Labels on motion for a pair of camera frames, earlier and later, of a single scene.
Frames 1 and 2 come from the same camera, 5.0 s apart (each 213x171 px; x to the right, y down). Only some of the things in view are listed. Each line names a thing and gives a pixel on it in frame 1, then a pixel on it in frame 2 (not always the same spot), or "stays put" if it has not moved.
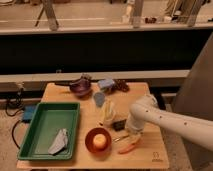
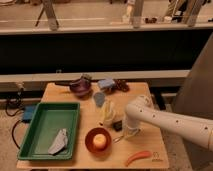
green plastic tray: x=48 y=120 stays put
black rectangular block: x=119 y=125 stays put
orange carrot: x=127 y=148 -> x=138 y=155
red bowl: x=98 y=141 stays put
